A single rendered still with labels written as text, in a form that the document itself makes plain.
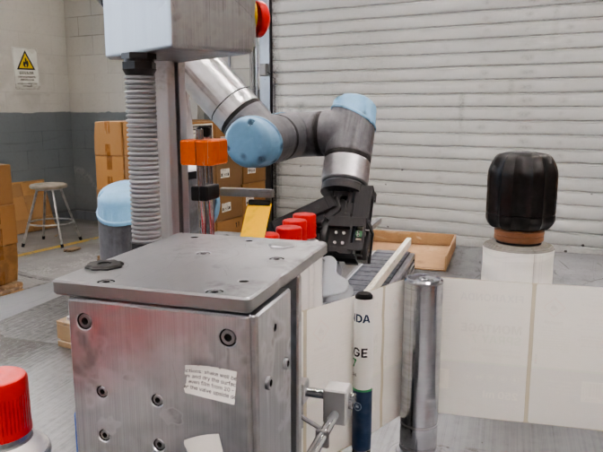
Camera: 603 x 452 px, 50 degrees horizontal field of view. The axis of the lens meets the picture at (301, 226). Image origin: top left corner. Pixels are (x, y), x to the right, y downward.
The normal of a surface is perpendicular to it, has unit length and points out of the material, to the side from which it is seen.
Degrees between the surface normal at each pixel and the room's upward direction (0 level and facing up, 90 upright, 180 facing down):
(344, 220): 60
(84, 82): 90
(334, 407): 90
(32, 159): 90
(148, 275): 0
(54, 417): 0
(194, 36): 90
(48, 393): 0
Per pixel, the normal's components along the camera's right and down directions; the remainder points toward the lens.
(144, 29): -0.79, 0.11
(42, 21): 0.87, 0.09
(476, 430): 0.00, -0.98
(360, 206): -0.26, -0.34
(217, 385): -0.30, 0.17
